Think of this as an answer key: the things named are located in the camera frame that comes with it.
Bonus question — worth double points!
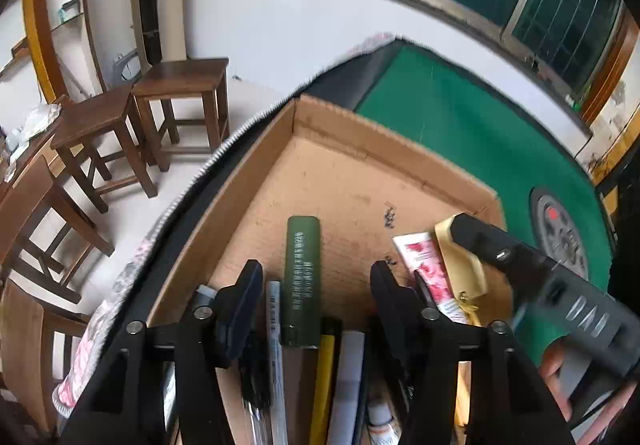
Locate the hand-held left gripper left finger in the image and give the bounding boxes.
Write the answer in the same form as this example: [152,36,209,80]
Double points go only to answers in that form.
[60,259,265,445]

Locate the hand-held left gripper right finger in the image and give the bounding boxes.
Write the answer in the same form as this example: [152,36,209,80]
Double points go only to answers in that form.
[369,260,576,445]

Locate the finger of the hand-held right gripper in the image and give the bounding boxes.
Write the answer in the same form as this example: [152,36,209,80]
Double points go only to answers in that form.
[450,212,551,321]

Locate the beige rectangular block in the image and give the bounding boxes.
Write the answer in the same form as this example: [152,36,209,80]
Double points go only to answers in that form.
[434,218,489,298]

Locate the white pen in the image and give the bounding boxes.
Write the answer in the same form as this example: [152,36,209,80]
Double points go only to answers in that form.
[265,280,290,445]

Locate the floral hand cream tube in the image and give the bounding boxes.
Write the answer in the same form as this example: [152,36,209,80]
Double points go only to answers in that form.
[392,232,471,326]

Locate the yellow handled scissors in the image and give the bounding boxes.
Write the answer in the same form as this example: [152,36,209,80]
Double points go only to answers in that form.
[457,292,483,327]

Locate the white plastic tube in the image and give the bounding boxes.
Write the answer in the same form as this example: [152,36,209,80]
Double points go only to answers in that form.
[327,330,366,445]

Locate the yellow marker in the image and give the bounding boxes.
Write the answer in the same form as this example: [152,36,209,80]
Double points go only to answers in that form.
[309,317,343,445]

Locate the cardboard box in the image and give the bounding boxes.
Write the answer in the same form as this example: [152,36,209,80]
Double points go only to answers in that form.
[147,94,508,445]

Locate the person's right hand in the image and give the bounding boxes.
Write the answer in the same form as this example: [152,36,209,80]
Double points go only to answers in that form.
[540,340,640,445]

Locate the green cylindrical tube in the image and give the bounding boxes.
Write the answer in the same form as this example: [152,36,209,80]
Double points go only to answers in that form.
[280,215,321,348]

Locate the round table control panel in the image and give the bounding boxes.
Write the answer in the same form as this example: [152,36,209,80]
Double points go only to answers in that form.
[530,186,591,286]

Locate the black gel pen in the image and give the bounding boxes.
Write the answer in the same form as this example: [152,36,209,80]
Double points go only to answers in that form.
[239,335,272,445]

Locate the small white bottle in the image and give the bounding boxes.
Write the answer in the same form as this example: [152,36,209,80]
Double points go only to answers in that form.
[367,395,401,445]

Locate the brown wooden chair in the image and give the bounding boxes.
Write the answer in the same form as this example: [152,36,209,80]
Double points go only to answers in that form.
[0,275,91,436]

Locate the brown wooden stool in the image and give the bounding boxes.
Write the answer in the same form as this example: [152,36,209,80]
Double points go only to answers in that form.
[131,58,231,172]
[0,155,116,306]
[50,85,158,214]

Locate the white plastic object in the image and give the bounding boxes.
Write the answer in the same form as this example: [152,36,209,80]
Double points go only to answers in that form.
[114,52,144,82]

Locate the cluttered side desk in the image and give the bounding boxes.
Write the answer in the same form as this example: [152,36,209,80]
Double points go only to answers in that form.
[0,102,63,176]

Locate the white standing air conditioner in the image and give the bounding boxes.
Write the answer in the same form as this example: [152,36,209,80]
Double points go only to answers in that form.
[82,0,188,91]

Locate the white wall shelving unit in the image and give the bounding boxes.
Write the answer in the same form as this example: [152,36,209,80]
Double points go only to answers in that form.
[0,0,86,106]

